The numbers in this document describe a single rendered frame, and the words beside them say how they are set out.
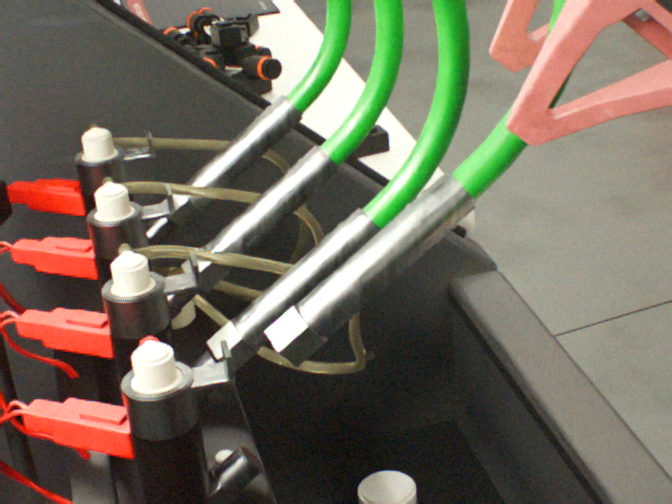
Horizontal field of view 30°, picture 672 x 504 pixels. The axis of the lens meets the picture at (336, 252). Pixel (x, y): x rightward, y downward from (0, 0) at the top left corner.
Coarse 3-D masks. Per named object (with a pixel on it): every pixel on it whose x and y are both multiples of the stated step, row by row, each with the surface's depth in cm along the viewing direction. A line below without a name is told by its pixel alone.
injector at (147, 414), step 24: (144, 408) 48; (168, 408) 48; (192, 408) 49; (144, 432) 48; (168, 432) 48; (192, 432) 49; (144, 456) 49; (168, 456) 49; (192, 456) 49; (240, 456) 51; (144, 480) 50; (168, 480) 49; (192, 480) 50; (216, 480) 51; (240, 480) 51
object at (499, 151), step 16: (560, 0) 46; (560, 96) 47; (496, 128) 48; (496, 144) 48; (512, 144) 47; (528, 144) 48; (480, 160) 48; (496, 160) 48; (512, 160) 48; (464, 176) 48; (480, 176) 48; (496, 176) 48; (480, 192) 48
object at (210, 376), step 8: (192, 368) 50; (200, 368) 50; (208, 368) 50; (216, 368) 50; (224, 368) 50; (200, 376) 49; (208, 376) 49; (216, 376) 49; (224, 376) 49; (192, 384) 49; (200, 384) 49; (208, 384) 49; (216, 384) 49; (224, 384) 49
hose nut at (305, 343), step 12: (288, 312) 49; (276, 324) 49; (288, 324) 49; (300, 324) 48; (276, 336) 49; (288, 336) 49; (300, 336) 48; (312, 336) 49; (324, 336) 50; (276, 348) 49; (288, 348) 48; (300, 348) 49; (312, 348) 49; (300, 360) 49
